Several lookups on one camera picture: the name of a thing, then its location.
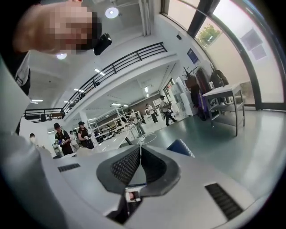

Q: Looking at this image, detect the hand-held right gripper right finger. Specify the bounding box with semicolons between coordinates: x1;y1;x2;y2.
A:
128;144;258;229

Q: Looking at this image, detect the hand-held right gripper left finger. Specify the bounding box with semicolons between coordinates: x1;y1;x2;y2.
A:
52;144;142;229

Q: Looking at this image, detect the navy blue chair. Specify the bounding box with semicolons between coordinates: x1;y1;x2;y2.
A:
166;138;195;158

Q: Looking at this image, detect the white metal shelving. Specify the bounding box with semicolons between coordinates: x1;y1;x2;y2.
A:
88;104;137;144

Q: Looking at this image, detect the white cabinet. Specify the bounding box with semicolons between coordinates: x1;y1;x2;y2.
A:
173;76;195;117

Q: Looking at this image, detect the coat rack with clothes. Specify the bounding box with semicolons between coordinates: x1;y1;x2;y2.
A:
182;60;215;122

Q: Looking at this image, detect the grey metal desk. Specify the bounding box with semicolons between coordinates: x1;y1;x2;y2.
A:
202;83;246;137

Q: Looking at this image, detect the black balcony railing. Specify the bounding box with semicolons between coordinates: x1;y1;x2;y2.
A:
23;42;168;123

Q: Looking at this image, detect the black backpack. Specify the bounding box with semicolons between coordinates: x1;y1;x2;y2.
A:
210;69;230;89

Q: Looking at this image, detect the person's black shirt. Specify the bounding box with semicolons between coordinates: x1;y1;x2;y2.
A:
8;51;31;97

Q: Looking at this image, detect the person's head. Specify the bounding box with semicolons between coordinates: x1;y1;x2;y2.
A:
13;0;104;55

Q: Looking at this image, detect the looped white floor cable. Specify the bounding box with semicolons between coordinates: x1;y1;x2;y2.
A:
137;133;157;144

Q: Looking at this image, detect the black head-mounted camera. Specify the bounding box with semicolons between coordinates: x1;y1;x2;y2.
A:
93;33;113;56

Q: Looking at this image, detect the blue wall poster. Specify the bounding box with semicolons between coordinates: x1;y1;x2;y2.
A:
187;47;200;64

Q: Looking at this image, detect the black window frame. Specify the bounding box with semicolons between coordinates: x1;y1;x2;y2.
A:
160;0;286;111

